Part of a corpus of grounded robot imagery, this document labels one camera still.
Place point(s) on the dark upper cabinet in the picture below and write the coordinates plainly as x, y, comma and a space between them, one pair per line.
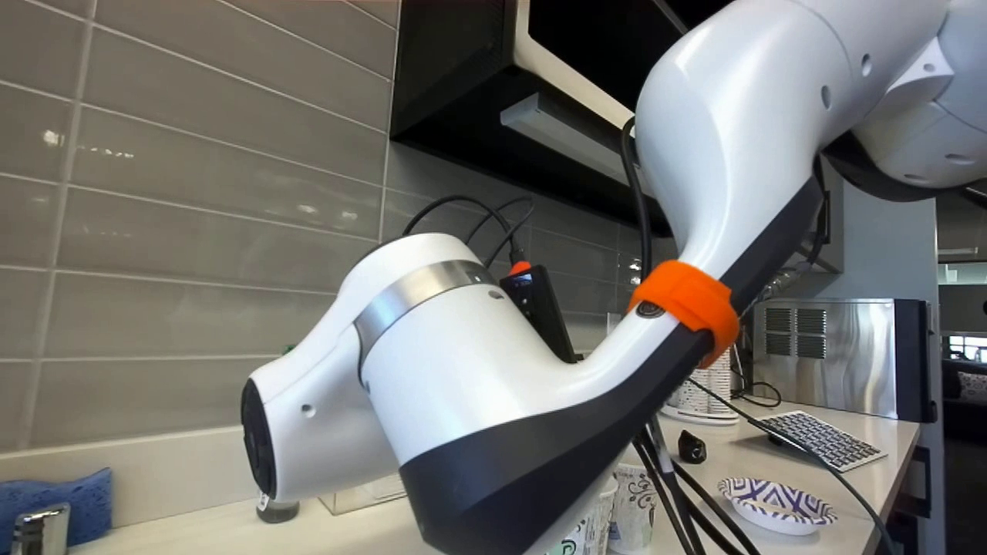
452, 61

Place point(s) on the stainless steel appliance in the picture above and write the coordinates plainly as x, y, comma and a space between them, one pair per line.
865, 350

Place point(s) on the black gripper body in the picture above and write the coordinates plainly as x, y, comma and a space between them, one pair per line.
539, 308

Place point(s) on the small black object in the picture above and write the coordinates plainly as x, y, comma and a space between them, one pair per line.
690, 449

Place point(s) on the blue patterned paper plate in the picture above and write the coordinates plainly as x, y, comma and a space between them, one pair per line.
775, 503

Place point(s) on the blue sponge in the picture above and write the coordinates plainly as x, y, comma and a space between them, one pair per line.
49, 494

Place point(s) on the checkered calibration board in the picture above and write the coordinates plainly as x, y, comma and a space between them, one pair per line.
821, 439

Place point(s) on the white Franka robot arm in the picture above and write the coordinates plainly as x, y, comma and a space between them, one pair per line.
494, 357

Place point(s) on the chrome faucet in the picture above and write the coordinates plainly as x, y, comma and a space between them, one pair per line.
35, 527

